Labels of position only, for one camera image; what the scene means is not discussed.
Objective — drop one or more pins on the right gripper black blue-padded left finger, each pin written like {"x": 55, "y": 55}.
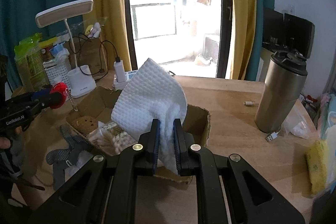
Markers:
{"x": 104, "y": 189}

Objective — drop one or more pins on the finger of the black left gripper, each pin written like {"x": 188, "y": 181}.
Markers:
{"x": 41, "y": 101}

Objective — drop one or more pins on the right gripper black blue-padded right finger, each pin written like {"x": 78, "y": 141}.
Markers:
{"x": 229, "y": 189}

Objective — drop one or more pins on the red round object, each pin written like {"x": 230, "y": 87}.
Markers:
{"x": 58, "y": 95}

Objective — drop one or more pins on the cotton swab bag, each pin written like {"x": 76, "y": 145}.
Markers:
{"x": 110, "y": 138}

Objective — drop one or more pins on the white paper towel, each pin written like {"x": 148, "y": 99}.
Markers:
{"x": 152, "y": 94}

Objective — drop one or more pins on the white perforated basket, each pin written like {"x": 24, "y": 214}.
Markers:
{"x": 56, "y": 71}

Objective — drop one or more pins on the green snack bag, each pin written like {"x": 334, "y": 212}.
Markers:
{"x": 29, "y": 62}

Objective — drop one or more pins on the brown cork sponge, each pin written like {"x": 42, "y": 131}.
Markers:
{"x": 85, "y": 125}

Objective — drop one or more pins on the cardboard box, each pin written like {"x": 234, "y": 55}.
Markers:
{"x": 100, "y": 102}

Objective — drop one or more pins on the yellow tissue pack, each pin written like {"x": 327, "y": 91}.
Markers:
{"x": 317, "y": 160}

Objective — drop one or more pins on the clear plastic bag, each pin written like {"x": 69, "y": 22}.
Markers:
{"x": 296, "y": 124}

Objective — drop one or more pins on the steel travel tumbler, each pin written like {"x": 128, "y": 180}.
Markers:
{"x": 283, "y": 84}

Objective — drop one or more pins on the black monitor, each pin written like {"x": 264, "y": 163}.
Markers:
{"x": 298, "y": 34}

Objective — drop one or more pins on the yellow curtain right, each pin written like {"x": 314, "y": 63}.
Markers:
{"x": 244, "y": 23}

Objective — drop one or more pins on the white usb cable plug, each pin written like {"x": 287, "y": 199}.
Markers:
{"x": 271, "y": 136}

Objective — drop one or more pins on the white charger with cable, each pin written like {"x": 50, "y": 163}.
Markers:
{"x": 93, "y": 57}

